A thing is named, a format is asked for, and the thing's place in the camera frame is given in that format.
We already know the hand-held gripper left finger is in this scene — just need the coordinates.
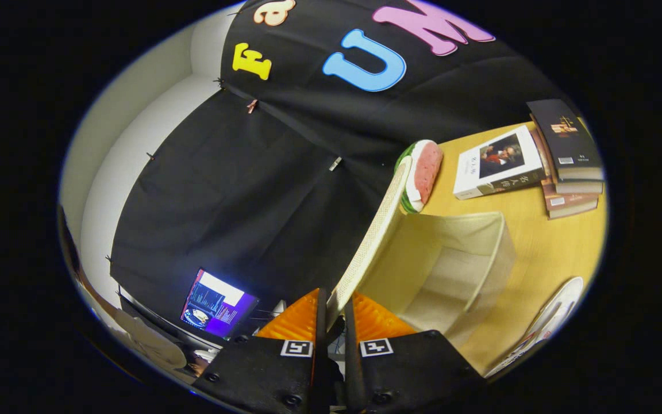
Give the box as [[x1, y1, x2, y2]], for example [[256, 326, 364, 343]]
[[193, 287, 330, 414]]

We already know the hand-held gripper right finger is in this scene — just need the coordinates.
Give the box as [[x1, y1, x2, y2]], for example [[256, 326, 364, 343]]
[[342, 292, 484, 414]]

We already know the beige fabric storage box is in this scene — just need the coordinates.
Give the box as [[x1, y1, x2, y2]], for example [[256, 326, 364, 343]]
[[326, 155, 517, 351]]

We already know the lit computer screen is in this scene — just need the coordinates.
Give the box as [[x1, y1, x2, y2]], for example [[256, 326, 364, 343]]
[[180, 267, 260, 339]]

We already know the white cloth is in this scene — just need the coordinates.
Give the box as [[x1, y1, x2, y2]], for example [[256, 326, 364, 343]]
[[117, 310, 188, 370]]

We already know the watermelon slice toy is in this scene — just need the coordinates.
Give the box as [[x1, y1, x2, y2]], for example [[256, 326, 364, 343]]
[[394, 140, 444, 214]]

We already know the white portrait cover book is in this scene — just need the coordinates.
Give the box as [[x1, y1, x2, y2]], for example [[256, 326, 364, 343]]
[[453, 125, 547, 201]]

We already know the brown cover book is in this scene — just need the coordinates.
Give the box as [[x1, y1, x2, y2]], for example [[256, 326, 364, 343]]
[[540, 172, 599, 220]]

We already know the dark middle book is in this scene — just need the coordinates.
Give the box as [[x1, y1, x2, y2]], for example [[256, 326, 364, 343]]
[[531, 115, 604, 195]]

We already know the black hardcover book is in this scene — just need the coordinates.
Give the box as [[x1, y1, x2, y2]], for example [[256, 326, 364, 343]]
[[526, 99, 605, 182]]

